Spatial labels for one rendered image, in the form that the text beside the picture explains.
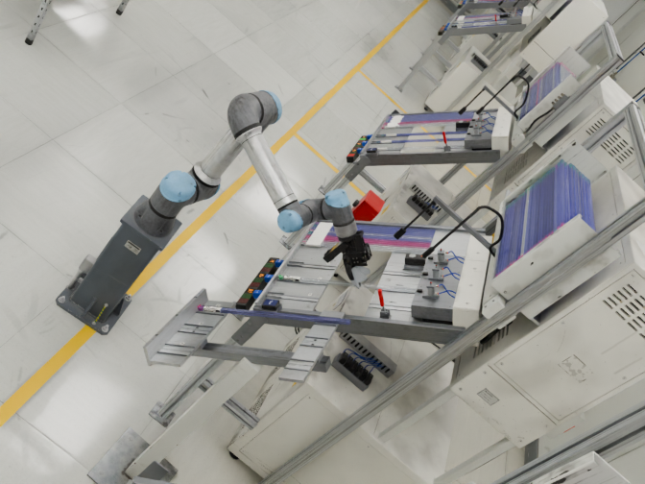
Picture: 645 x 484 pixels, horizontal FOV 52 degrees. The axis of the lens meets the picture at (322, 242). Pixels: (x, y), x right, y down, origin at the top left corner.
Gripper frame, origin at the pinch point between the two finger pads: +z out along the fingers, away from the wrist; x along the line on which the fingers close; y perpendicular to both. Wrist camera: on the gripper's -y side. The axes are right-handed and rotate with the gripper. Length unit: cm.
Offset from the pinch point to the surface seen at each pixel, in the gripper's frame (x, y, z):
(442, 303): -14.6, 32.6, 2.0
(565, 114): 122, 72, -9
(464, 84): 449, -25, 47
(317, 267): 10.7, -18.1, -2.8
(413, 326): -21.0, 23.2, 5.6
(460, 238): 41, 30, 7
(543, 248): -23, 66, -18
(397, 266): 16.2, 10.8, 3.4
